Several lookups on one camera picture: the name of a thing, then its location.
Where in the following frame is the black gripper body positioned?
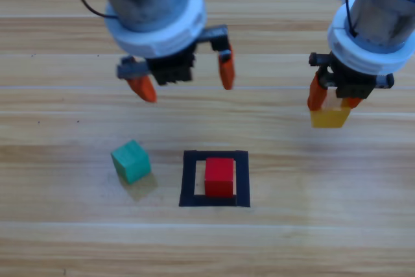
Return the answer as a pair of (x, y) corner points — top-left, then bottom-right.
(309, 51), (396, 100)
(116, 23), (230, 86)

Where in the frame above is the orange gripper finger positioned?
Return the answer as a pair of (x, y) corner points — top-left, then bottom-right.
(342, 97), (364, 110)
(218, 43), (235, 91)
(307, 72), (329, 112)
(125, 74), (158, 103)

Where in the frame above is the yellow wooden cube block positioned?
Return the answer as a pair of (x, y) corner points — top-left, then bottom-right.
(310, 88), (352, 129)

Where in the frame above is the green wooden cube block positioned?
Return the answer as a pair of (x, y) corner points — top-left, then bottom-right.
(110, 139), (152, 185)

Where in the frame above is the red wooden cube block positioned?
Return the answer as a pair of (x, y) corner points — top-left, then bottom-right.
(204, 157), (235, 198)

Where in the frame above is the black tape square outline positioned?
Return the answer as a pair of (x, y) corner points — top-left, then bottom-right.
(178, 150), (251, 208)

